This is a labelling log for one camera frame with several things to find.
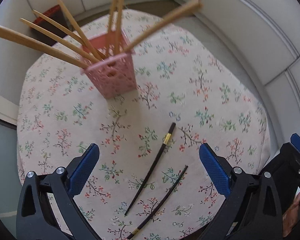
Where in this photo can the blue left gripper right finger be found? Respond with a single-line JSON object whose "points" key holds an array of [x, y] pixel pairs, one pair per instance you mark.
{"points": [[215, 169]]}

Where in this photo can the pink perforated utensil basket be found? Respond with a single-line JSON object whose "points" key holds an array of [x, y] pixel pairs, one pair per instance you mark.
{"points": [[114, 75]]}

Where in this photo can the black chopstick thin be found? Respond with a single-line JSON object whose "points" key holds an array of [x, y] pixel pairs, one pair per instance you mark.
{"points": [[157, 208]]}

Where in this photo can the wooden chopstick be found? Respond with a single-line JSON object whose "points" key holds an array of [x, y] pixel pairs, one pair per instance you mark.
{"points": [[58, 39], [16, 37], [110, 23], [59, 26], [120, 4], [85, 41], [188, 8]]}

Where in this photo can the floral tablecloth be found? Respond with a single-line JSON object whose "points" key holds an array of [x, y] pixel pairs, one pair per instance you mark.
{"points": [[183, 75]]}

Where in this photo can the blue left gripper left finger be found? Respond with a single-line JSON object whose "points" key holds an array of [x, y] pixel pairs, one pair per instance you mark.
{"points": [[80, 169]]}

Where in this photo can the wooden chopstick in basket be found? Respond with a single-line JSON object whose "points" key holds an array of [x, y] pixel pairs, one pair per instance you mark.
{"points": [[58, 39], [59, 26], [120, 4], [110, 23], [85, 41]]}

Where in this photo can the right hand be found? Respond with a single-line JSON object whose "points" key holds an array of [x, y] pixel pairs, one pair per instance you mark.
{"points": [[290, 218]]}

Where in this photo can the black chopstick gold band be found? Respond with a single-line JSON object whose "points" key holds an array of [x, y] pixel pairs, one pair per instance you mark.
{"points": [[153, 165]]}

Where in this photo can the brown floor mat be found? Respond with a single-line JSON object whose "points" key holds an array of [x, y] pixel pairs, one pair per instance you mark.
{"points": [[157, 8]]}

